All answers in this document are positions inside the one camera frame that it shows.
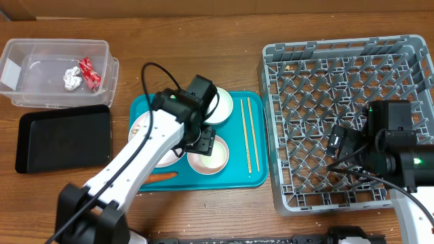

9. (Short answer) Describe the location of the teal serving tray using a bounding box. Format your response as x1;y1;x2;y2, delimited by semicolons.
140;91;269;192

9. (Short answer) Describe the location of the grey dishwasher rack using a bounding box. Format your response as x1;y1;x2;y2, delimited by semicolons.
258;35;433;216

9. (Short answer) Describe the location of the white dinner plate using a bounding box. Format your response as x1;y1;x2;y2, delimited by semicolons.
128;111;185;168

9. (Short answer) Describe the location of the foil ball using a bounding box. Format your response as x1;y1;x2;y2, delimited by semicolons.
63;66;82;91

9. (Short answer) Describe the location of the red snack wrapper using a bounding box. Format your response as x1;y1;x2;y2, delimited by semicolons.
78;57;102;92

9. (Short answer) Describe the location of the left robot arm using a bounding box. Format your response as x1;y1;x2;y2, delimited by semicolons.
47;75;220;244

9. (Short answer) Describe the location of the orange carrot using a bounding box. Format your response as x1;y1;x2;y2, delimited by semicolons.
144;171;178;184

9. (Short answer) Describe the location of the clear plastic bin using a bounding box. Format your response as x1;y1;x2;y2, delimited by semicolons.
1;39;119;108

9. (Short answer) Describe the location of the wooden chopstick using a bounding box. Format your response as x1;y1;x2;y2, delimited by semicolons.
240;99;252;174
247;97;260;172

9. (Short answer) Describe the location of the black tray bin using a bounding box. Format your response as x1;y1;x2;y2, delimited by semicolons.
15;104;112;174

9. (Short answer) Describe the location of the white green bowl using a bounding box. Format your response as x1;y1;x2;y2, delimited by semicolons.
204;87;233;125

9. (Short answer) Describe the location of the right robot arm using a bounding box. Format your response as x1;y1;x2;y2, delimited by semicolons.
326;100;433;243

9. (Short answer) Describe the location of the pink bowl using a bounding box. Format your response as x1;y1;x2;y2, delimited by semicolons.
187;136;229;175

